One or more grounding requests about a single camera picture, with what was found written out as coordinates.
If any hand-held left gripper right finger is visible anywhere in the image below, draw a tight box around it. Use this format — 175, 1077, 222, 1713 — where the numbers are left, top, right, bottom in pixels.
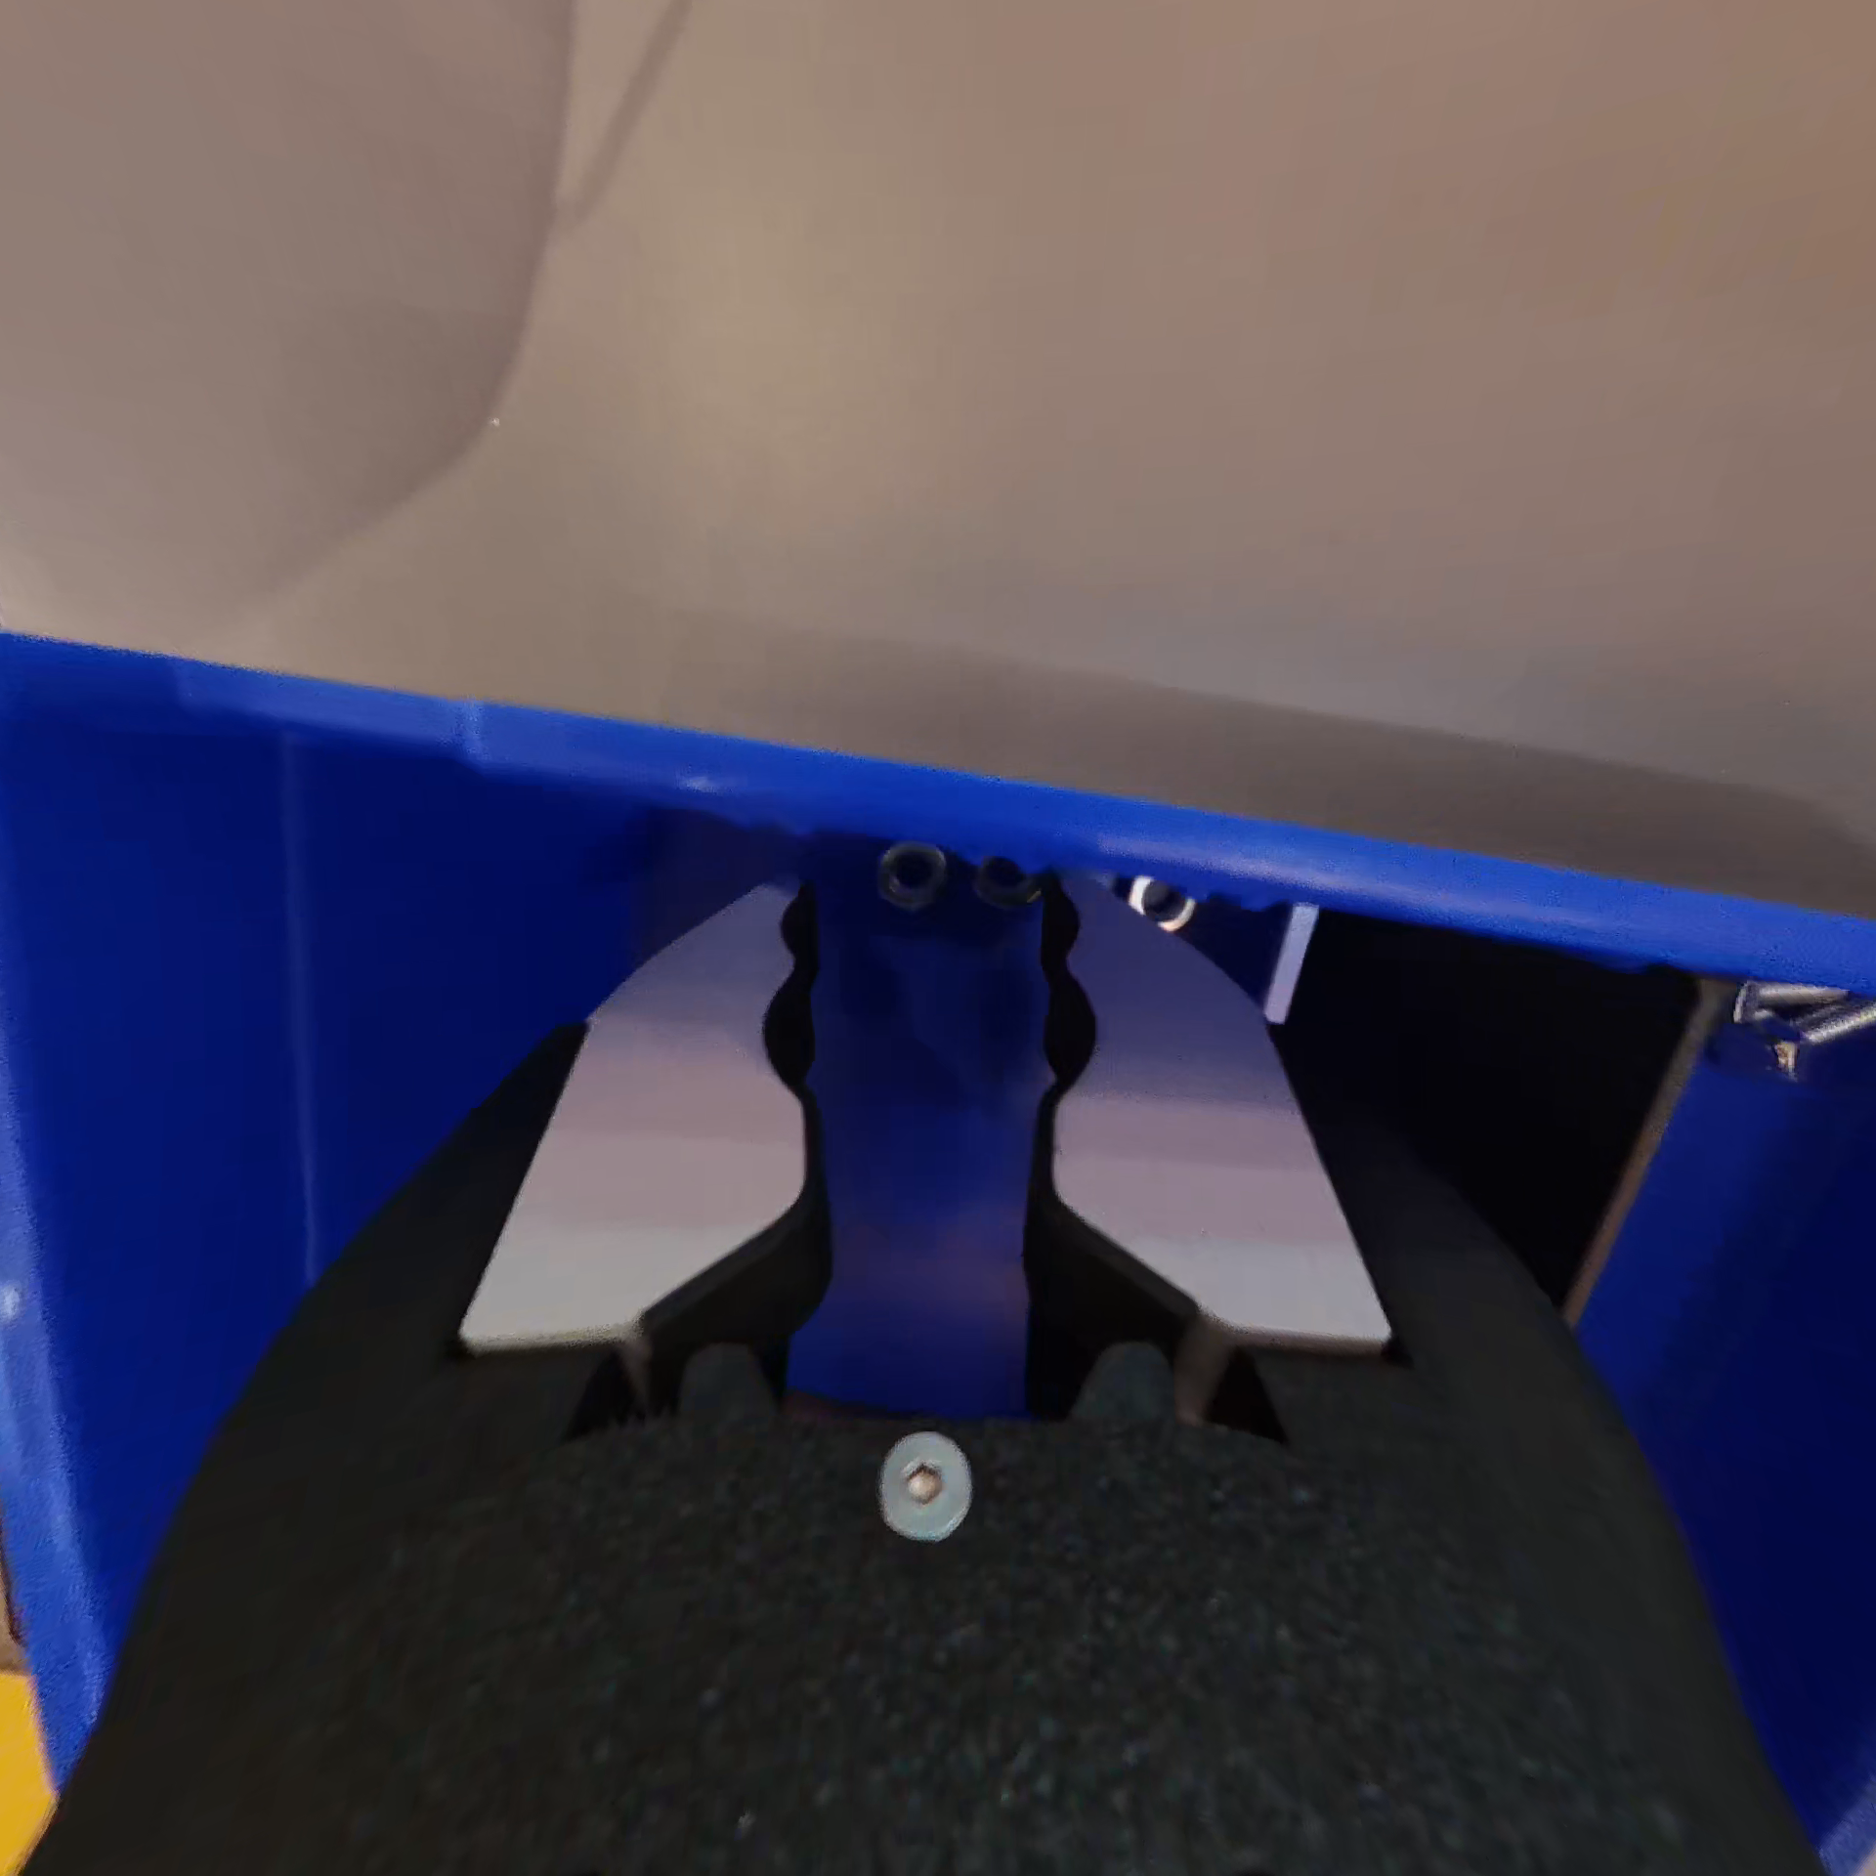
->
1020, 872, 1397, 1374

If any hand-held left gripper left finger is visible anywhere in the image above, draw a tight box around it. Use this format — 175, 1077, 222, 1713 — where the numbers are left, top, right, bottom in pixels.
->
458, 882, 842, 1374

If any blue divided storage bin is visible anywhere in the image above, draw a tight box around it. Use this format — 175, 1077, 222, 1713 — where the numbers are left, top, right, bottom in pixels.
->
0, 629, 1876, 1876

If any silver bolt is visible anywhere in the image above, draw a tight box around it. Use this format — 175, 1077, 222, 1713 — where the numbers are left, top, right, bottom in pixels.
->
1742, 987, 1876, 1063

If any yellow storage bin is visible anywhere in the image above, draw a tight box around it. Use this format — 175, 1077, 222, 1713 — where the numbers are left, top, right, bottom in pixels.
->
0, 1667, 43, 1876

